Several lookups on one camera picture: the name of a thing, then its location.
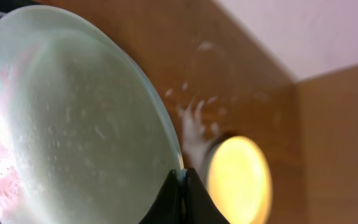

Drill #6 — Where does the mint green plate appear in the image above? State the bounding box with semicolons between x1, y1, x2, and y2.
0;5;183;224

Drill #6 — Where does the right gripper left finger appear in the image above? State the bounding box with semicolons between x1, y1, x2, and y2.
139;169;181;224

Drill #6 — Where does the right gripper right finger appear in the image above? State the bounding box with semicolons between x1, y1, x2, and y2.
184;168;229;224

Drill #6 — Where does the yellow plate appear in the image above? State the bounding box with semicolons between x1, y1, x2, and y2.
206;136;273;223

